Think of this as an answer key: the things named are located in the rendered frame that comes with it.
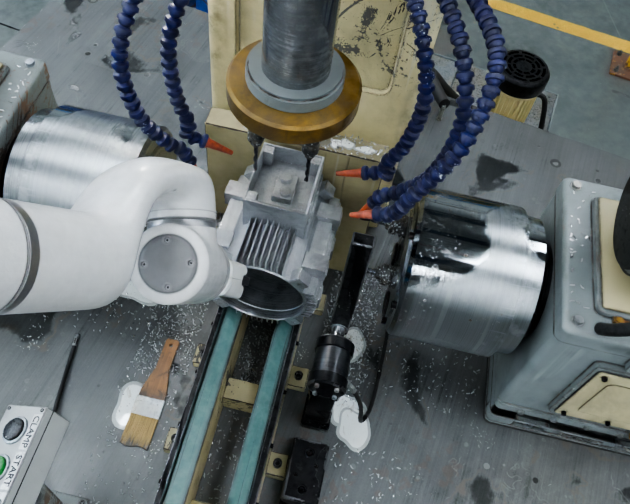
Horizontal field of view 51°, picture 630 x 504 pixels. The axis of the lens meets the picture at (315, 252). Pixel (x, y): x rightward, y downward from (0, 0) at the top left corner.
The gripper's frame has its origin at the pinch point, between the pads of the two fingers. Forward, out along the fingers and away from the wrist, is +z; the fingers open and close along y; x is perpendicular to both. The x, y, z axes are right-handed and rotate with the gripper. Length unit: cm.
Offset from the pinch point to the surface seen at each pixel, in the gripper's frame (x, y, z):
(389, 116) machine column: 32.9, 20.0, 13.8
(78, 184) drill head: 8.2, -23.0, -1.7
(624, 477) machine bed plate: -19, 75, 22
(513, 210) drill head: 20.0, 41.6, 4.1
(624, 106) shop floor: 110, 124, 188
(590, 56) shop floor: 135, 109, 202
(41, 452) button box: -27.3, -14.5, -12.5
